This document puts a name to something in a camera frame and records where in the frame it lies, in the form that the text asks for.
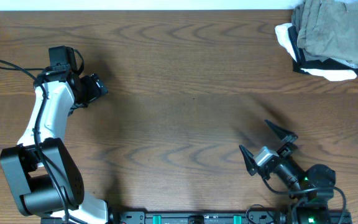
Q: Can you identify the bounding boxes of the grey folded garment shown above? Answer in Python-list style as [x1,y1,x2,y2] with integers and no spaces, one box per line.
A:
[291,2,358,67]

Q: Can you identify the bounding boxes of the white folded garment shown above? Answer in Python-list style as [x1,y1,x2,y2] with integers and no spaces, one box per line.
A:
[275,23,357,82]

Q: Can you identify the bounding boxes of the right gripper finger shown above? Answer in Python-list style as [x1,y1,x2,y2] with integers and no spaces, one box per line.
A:
[264,119,298,143]
[239,145,258,176]

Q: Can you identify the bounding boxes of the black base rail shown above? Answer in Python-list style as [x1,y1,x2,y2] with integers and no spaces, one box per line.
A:
[110,209,352,224]

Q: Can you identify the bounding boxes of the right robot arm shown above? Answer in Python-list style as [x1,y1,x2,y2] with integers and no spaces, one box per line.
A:
[239,119,336,223]

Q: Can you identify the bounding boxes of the khaki green shorts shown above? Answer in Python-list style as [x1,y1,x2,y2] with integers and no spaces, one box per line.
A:
[291,0,358,64]

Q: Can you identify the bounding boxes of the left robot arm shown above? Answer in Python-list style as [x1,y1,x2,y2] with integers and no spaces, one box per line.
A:
[0,45,109,223]

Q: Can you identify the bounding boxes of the black folded garment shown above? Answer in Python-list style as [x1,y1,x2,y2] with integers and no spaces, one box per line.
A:
[288,26,358,78]

